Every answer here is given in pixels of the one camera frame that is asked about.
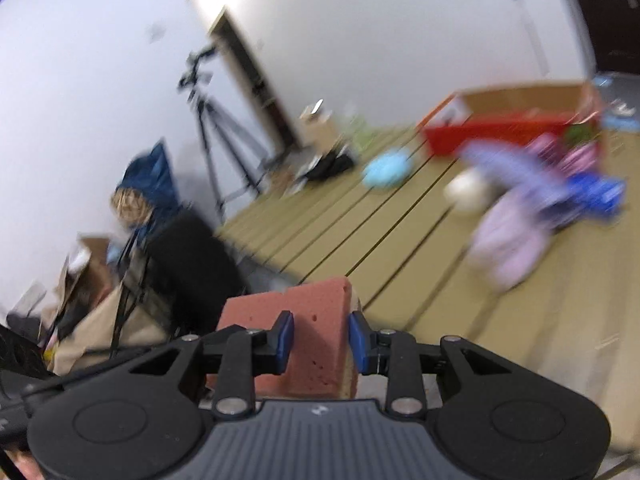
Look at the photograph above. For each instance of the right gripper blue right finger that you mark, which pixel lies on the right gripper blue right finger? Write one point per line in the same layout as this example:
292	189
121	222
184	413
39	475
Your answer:
364	344

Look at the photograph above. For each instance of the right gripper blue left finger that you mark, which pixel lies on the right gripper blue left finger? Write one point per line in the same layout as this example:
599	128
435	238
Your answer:
280	342

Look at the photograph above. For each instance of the pink sponge block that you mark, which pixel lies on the pink sponge block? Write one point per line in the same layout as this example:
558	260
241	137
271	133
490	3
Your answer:
320	364

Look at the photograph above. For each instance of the white plush bunny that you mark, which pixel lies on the white plush bunny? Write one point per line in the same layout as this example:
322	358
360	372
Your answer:
508	243

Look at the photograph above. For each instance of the white foam roll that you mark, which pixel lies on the white foam roll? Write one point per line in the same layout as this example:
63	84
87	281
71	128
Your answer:
469	193

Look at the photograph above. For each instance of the pink foil wrapper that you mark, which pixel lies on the pink foil wrapper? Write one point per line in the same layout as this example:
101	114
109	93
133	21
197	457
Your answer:
554	154

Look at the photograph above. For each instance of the tan folding slat table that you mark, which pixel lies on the tan folding slat table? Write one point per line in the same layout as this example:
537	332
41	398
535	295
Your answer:
574	320

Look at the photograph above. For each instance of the black suitcase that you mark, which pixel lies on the black suitcase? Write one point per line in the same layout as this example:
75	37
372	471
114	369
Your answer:
192	270

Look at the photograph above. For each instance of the light blue plush toy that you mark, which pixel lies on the light blue plush toy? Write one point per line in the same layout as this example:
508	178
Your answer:
387	170

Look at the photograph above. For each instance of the black cloth bundle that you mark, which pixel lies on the black cloth bundle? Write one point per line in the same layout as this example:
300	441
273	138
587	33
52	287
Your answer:
330	166

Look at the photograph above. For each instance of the beige folding wagon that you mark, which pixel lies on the beige folding wagon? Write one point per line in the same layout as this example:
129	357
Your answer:
90	341

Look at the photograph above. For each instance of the woven rattan ball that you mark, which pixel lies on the woven rattan ball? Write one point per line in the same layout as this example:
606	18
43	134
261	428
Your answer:
131	207

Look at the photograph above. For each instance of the blue bag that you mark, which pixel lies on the blue bag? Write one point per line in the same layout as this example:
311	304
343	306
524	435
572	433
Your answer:
151	176

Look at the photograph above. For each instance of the red cardboard box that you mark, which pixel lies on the red cardboard box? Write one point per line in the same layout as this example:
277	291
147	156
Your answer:
517	114

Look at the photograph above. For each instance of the blue snack packet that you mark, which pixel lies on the blue snack packet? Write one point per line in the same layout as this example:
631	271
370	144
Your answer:
595	195

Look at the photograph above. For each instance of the black camera tripod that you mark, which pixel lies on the black camera tripod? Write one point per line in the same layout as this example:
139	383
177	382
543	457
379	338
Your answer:
213	119

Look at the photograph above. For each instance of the mop handle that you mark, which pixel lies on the mop handle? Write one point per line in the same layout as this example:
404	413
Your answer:
533	38

